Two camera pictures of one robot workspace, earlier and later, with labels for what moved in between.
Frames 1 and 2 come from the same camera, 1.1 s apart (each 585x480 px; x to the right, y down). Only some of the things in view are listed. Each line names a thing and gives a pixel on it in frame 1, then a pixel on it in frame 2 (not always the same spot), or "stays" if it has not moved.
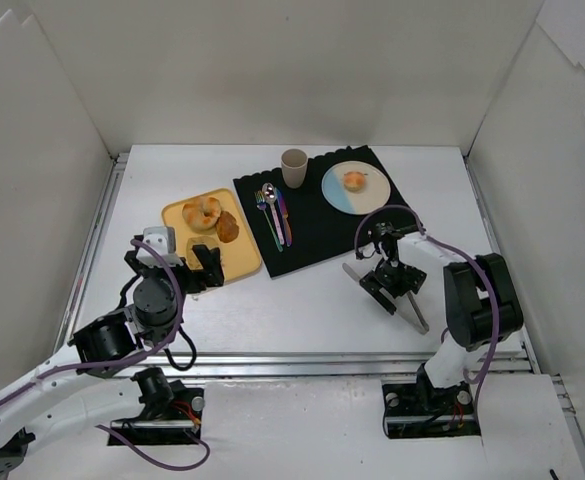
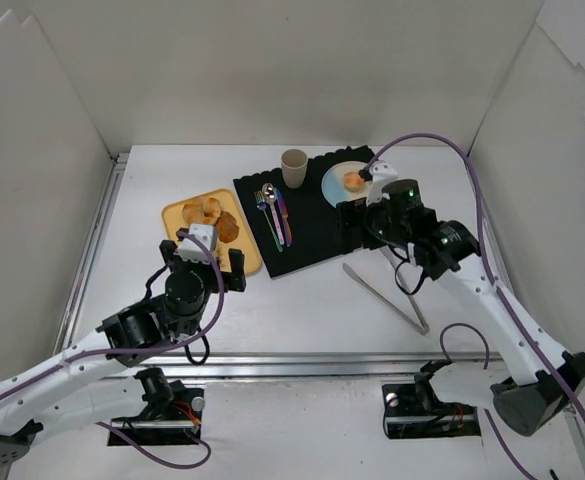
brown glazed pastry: [227, 227] stays
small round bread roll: [354, 181] stays
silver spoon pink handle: [269, 194] stays
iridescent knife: [285, 218] stays
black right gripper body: [392, 288] → [350, 226]
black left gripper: [186, 277] → [237, 267]
